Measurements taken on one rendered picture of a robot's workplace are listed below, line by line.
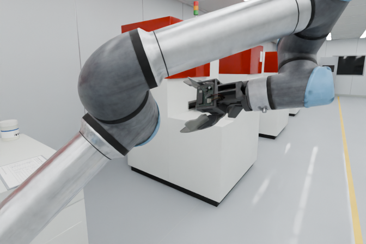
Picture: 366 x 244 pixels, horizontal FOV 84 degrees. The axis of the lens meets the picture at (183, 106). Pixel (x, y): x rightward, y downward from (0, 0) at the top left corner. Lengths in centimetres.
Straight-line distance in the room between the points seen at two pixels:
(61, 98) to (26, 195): 271
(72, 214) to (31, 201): 53
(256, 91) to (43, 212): 45
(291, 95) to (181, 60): 23
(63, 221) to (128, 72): 75
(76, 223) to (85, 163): 60
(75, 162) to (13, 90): 256
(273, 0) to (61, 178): 45
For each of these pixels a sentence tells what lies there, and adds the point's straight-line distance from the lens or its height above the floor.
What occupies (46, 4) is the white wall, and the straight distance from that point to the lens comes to 316.
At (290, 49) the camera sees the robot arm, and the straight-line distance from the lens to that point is 49.
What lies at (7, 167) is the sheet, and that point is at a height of 97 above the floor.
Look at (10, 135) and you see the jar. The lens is 133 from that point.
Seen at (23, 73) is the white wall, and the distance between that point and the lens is 297.
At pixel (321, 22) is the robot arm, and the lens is 44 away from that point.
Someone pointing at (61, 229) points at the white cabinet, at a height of 74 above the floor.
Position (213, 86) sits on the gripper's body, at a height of 128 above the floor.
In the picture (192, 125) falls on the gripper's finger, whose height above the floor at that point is 117.
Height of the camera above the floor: 132
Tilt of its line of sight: 10 degrees down
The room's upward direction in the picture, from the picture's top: straight up
